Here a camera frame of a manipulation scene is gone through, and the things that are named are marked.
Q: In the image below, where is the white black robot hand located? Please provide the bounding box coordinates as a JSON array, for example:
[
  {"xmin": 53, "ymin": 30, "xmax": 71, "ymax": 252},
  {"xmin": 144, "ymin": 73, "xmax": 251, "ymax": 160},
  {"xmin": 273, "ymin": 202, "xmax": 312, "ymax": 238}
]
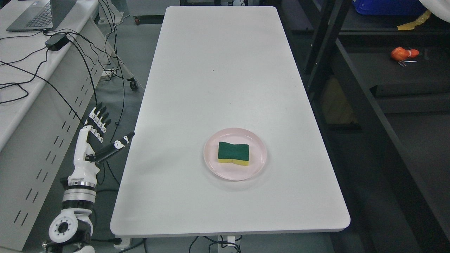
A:
[{"xmin": 67, "ymin": 103, "xmax": 135, "ymax": 188}]

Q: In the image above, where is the green yellow sponge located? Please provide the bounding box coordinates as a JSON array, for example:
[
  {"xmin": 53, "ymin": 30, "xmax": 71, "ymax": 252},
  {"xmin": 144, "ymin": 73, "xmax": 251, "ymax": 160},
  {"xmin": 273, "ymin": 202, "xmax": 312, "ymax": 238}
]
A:
[{"xmin": 217, "ymin": 142, "xmax": 250, "ymax": 166}]

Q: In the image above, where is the dark metal shelf rack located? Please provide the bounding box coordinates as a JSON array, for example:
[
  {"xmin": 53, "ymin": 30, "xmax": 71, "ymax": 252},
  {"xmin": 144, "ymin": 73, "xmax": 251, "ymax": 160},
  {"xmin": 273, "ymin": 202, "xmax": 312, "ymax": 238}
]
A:
[{"xmin": 278, "ymin": 0, "xmax": 449, "ymax": 253}]

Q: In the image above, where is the white side desk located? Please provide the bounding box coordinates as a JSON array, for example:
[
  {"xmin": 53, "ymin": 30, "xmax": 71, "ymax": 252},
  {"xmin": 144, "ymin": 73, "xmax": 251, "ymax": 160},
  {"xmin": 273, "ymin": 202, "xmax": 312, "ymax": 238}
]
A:
[{"xmin": 1, "ymin": 0, "xmax": 102, "ymax": 253}]

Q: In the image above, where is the black power adapter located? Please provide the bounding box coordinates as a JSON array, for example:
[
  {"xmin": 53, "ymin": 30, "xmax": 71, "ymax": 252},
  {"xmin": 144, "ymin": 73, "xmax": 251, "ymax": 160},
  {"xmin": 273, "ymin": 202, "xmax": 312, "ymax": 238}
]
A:
[{"xmin": 45, "ymin": 33, "xmax": 70, "ymax": 51}]

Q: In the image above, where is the pink plate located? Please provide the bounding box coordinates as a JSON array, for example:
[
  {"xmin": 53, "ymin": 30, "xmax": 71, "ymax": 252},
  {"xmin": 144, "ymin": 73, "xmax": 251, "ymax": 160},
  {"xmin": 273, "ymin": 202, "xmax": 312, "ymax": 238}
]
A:
[{"xmin": 204, "ymin": 128, "xmax": 268, "ymax": 181}]

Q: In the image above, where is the grey laptop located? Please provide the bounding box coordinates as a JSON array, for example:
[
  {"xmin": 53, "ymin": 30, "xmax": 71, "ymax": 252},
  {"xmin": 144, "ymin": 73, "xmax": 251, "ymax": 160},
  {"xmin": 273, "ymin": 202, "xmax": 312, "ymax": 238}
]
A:
[{"xmin": 6, "ymin": 0, "xmax": 77, "ymax": 32}]

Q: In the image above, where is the white table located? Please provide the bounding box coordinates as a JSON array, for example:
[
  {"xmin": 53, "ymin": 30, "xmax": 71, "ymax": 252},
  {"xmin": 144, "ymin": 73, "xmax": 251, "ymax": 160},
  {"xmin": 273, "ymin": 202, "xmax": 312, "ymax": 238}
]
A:
[{"xmin": 110, "ymin": 6, "xmax": 351, "ymax": 238}]

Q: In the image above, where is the blue plastic bin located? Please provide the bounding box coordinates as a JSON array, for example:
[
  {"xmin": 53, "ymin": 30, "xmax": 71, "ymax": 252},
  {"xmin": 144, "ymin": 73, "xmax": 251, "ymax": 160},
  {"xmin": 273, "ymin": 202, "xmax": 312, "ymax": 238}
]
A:
[{"xmin": 352, "ymin": 0, "xmax": 426, "ymax": 15}]

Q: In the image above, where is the yellow tape strip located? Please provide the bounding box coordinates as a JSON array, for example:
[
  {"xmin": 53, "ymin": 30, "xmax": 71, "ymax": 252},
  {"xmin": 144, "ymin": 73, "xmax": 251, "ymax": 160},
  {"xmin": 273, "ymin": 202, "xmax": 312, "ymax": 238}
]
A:
[{"xmin": 397, "ymin": 10, "xmax": 432, "ymax": 31}]

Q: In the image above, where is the black cable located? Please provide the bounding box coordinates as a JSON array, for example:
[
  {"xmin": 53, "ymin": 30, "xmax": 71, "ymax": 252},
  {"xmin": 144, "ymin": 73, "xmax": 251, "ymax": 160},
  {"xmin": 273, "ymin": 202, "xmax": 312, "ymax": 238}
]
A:
[{"xmin": 0, "ymin": 60, "xmax": 86, "ymax": 125}]

